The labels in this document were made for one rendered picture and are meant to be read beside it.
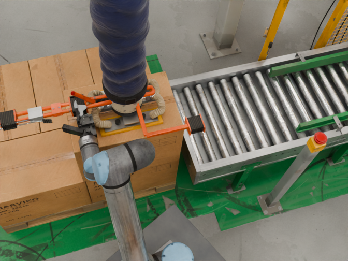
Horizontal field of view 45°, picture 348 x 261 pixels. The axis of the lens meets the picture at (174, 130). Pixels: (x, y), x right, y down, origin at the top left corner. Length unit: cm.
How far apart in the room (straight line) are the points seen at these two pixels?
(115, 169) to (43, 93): 148
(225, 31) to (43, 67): 154
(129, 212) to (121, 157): 24
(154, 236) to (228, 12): 197
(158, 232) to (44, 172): 83
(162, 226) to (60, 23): 238
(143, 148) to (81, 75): 147
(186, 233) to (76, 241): 103
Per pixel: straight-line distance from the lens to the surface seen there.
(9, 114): 225
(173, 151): 251
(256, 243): 313
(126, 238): 177
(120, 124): 228
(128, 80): 195
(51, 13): 418
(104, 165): 156
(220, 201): 316
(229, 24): 364
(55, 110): 222
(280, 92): 304
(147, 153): 161
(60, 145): 274
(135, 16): 166
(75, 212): 311
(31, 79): 305
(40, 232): 313
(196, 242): 227
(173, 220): 229
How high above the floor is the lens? 294
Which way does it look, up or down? 61 degrees down
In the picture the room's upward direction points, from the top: 7 degrees clockwise
